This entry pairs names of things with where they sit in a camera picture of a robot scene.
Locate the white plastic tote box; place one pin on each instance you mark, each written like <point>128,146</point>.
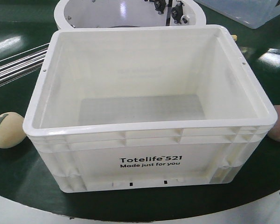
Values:
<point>127,108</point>

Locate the cream egg plush green stripe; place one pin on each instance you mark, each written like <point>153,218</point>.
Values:
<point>11,131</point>

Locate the small beige peg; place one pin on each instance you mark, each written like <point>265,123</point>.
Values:
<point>234,37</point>

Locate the white round machine housing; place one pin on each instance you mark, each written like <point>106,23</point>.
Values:
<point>69,14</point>

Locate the metal rod bundle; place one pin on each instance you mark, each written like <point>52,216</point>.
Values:
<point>21,64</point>

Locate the clear plastic bin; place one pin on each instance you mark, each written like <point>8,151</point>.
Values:
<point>250,13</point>

